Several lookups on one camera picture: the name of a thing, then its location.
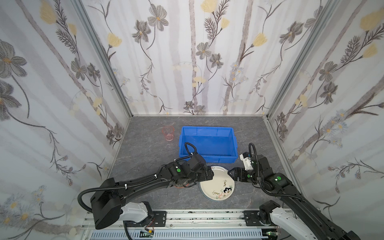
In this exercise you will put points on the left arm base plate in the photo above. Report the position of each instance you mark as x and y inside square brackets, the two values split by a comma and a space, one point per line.
[156, 219]

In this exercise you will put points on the pink glass cup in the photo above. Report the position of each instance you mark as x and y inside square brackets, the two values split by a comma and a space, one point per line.
[168, 132]

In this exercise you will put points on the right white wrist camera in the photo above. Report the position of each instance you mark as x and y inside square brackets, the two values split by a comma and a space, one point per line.
[247, 162]

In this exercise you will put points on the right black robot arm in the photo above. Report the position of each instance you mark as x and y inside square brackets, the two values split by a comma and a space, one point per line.
[307, 224]

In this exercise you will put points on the aluminium rail frame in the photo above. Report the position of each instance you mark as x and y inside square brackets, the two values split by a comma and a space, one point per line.
[195, 219]

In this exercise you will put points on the blue plastic bin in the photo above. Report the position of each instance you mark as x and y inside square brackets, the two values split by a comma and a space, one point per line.
[214, 144]

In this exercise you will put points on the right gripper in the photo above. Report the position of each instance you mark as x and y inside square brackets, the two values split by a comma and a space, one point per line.
[237, 174]

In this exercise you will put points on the cream floral plate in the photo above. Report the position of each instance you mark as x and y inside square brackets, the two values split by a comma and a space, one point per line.
[221, 187]

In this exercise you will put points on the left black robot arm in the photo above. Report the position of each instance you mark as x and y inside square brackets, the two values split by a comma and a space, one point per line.
[113, 201]

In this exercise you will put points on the black white patterned bowl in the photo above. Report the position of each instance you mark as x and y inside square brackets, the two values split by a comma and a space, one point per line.
[182, 186]

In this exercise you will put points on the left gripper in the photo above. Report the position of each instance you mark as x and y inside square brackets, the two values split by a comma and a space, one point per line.
[205, 173]

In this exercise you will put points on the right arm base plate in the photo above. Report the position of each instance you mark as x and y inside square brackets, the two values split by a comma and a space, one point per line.
[256, 218]

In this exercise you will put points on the white slotted cable duct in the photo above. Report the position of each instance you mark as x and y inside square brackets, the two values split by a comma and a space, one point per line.
[199, 234]

